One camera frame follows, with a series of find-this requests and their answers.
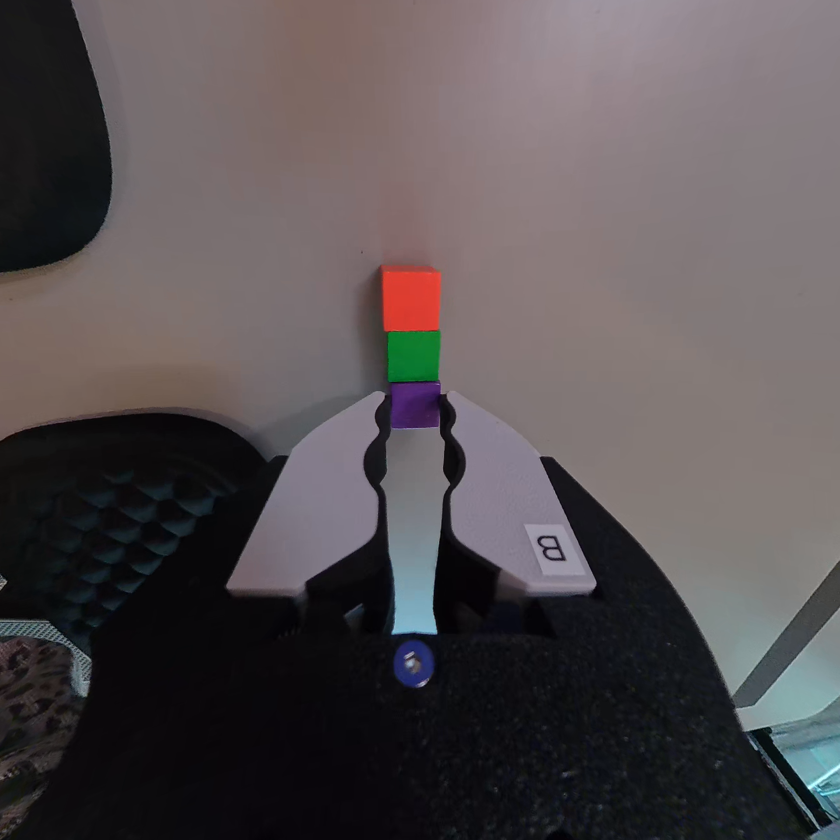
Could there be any leopard print cloth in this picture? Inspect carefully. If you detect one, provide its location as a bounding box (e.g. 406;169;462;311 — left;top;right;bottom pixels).
0;640;88;840

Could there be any black rounded pad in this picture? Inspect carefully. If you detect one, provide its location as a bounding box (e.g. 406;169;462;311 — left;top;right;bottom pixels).
0;0;113;274

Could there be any grey mesh chair part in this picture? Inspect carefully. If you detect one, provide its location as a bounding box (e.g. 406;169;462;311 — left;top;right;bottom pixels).
0;619;93;698

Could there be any red wooden cube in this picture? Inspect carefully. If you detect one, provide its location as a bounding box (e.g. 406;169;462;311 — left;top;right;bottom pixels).
381;265;442;333

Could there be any black honeycomb cushion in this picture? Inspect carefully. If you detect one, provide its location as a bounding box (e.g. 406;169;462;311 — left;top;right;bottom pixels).
0;412;291;647

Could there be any green wooden cube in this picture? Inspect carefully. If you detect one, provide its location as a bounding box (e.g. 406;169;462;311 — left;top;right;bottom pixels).
387;330;442;384

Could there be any grey metal bar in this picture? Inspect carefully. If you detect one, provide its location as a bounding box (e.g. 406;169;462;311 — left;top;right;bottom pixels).
733;577;840;710

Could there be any black metal frame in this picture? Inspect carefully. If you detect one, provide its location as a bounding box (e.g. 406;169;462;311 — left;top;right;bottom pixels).
748;725;840;837

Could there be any purple wooden cube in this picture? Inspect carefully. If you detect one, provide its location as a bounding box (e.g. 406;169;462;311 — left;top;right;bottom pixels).
390;382;442;430

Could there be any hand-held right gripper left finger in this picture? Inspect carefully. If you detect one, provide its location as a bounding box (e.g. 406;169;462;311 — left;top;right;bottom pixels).
226;392;389;599

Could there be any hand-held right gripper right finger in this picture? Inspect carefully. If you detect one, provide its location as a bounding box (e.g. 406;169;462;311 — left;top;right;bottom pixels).
441;390;598;597

